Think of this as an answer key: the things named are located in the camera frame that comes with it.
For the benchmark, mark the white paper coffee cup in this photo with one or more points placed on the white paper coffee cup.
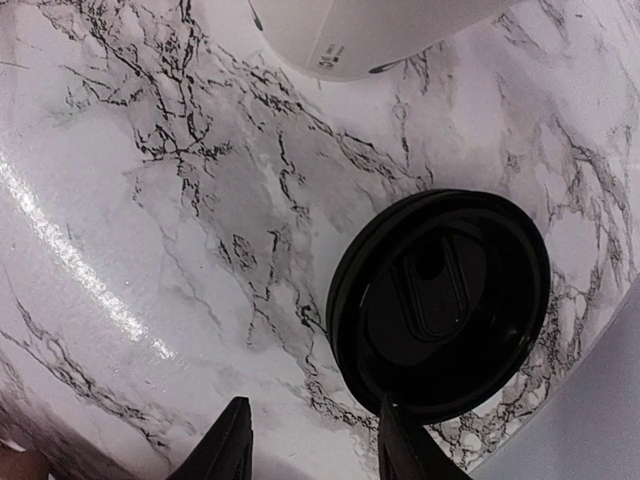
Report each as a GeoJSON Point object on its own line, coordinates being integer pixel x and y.
{"type": "Point", "coordinates": [345, 40]}

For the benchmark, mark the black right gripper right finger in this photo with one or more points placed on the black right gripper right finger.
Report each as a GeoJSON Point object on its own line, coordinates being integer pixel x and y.
{"type": "Point", "coordinates": [406, 451]}

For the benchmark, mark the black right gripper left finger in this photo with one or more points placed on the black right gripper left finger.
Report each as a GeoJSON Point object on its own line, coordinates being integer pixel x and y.
{"type": "Point", "coordinates": [226, 451]}

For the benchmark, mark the stack of black lids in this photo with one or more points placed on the stack of black lids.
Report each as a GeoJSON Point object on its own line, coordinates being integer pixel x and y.
{"type": "Point", "coordinates": [438, 301]}

